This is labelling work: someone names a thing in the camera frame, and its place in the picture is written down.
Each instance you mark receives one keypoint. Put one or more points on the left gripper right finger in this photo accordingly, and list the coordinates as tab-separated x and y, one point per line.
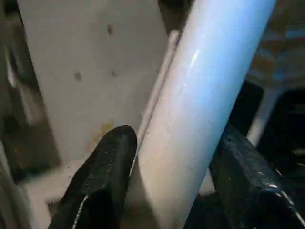
247	186

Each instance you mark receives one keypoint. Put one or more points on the white plastic table leg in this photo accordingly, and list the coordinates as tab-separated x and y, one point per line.
190	107
164	71

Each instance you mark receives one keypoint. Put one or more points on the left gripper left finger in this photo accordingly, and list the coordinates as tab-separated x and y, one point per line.
100	181

